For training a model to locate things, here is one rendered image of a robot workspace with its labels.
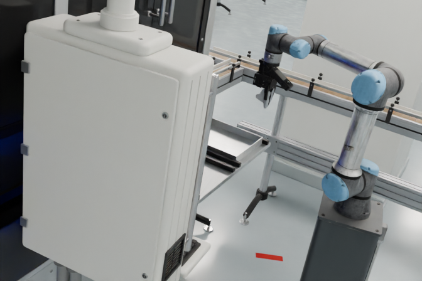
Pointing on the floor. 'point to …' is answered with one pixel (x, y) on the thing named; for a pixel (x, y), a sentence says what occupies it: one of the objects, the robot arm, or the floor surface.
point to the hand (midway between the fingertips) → (267, 105)
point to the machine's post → (212, 9)
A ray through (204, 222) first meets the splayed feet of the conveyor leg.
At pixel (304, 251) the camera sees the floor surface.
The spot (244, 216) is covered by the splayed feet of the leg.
